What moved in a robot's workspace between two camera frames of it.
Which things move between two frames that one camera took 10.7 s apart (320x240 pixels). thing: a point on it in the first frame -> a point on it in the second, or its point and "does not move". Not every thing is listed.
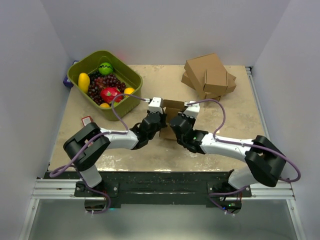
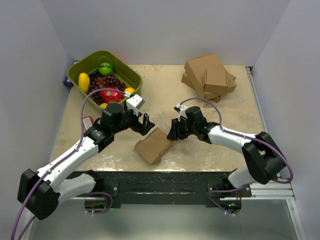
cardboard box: x=207 y=73 does not move
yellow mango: x=83 y=81 does not move
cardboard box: x=172 y=108 -> x=156 y=143
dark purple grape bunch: x=97 y=82 does not move
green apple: x=105 y=68 does not move
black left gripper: x=163 y=117 -> x=143 y=128
